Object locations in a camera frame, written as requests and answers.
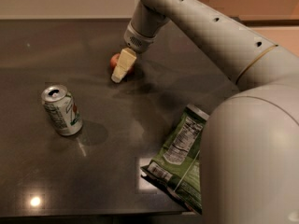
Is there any silver green soda can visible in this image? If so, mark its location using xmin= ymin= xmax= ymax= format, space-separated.
xmin=41 ymin=85 xmax=83 ymax=136

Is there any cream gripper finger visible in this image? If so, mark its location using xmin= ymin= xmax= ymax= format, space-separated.
xmin=111 ymin=48 xmax=136 ymax=83

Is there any red apple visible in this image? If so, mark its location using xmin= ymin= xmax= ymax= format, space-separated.
xmin=109 ymin=53 xmax=134 ymax=75

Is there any green jalapeno chip bag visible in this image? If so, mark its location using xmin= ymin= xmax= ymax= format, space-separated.
xmin=141 ymin=105 xmax=209 ymax=214

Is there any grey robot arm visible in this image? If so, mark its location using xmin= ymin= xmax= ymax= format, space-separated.
xmin=124 ymin=0 xmax=299 ymax=224

